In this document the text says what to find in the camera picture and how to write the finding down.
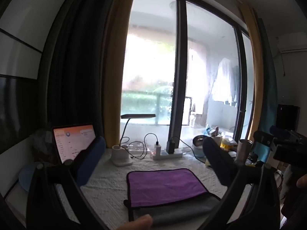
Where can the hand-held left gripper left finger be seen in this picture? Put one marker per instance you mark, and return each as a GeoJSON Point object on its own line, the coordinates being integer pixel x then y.
{"type": "Point", "coordinates": [92, 157]}

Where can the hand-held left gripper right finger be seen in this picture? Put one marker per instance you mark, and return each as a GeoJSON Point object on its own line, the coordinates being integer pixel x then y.
{"type": "Point", "coordinates": [217, 164]}

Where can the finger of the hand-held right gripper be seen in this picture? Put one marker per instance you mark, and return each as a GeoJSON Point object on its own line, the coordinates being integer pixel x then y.
{"type": "Point", "coordinates": [262, 151]}
{"type": "Point", "coordinates": [279, 131]}

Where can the purple towel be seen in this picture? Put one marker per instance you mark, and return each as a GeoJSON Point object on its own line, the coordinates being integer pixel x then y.
{"type": "Point", "coordinates": [165, 186]}

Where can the grey towel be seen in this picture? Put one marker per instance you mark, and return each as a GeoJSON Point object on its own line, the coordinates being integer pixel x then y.
{"type": "Point", "coordinates": [177, 208]}

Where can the person's right hand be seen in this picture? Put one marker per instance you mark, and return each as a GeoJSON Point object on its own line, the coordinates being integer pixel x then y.
{"type": "Point", "coordinates": [302, 181]}

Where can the person's left hand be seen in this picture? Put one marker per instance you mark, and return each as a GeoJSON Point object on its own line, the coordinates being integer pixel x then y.
{"type": "Point", "coordinates": [136, 223]}

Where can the black box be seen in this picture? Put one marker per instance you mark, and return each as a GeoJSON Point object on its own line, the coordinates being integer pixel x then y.
{"type": "Point", "coordinates": [287, 116]}

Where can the steel cup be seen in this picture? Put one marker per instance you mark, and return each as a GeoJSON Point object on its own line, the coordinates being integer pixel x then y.
{"type": "Point", "coordinates": [242, 152]}

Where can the yellow tissue box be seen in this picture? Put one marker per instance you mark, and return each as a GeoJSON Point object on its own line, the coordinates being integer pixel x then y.
{"type": "Point", "coordinates": [227, 143]}

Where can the tablet with orange screen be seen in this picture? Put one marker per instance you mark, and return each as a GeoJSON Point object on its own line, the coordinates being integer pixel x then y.
{"type": "Point", "coordinates": [72, 143]}

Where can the metal pot with blue base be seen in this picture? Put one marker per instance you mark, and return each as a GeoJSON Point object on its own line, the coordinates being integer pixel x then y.
{"type": "Point", "coordinates": [199, 146]}

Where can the desk lamp with white base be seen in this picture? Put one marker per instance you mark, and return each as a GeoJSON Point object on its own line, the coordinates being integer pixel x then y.
{"type": "Point", "coordinates": [121, 157]}

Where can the white quilted table cloth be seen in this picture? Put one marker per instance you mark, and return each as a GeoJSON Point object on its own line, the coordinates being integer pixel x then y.
{"type": "Point", "coordinates": [108, 189]}

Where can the dark clothing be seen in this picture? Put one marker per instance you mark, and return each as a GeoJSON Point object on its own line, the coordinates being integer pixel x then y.
{"type": "Point", "coordinates": [291, 196]}

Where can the black power adapter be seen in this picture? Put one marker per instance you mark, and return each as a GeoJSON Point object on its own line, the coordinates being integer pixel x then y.
{"type": "Point", "coordinates": [173, 145]}

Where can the clear plastic bag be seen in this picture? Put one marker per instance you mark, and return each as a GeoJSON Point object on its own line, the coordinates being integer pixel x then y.
{"type": "Point", "coordinates": [44, 146]}

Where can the white power strip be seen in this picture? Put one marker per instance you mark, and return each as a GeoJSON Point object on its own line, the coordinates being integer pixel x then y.
{"type": "Point", "coordinates": [166, 155]}

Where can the teal curtain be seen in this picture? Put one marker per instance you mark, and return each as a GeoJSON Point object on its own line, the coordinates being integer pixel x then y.
{"type": "Point", "coordinates": [267, 76]}

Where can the white charger plug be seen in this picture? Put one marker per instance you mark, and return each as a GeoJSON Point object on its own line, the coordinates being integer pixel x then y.
{"type": "Point", "coordinates": [157, 148]}

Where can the yellow curtain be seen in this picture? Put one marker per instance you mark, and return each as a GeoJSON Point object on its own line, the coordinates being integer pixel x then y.
{"type": "Point", "coordinates": [117, 64]}
{"type": "Point", "coordinates": [254, 67]}

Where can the blue round plate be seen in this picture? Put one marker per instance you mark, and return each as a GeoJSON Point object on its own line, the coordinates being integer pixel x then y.
{"type": "Point", "coordinates": [26, 177]}

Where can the white hanging garment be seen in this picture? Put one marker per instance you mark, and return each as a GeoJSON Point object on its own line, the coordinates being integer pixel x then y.
{"type": "Point", "coordinates": [224, 79]}

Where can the white air conditioner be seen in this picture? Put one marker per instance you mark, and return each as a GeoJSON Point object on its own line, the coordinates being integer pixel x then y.
{"type": "Point", "coordinates": [291, 44]}

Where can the dark green curtain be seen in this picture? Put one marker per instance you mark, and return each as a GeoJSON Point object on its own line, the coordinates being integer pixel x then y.
{"type": "Point", "coordinates": [74, 60]}

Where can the black wall panel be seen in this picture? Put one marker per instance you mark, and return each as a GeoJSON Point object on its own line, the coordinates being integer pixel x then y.
{"type": "Point", "coordinates": [16, 110]}

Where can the black window frame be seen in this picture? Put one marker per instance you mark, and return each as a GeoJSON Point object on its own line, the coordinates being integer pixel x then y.
{"type": "Point", "coordinates": [179, 71]}

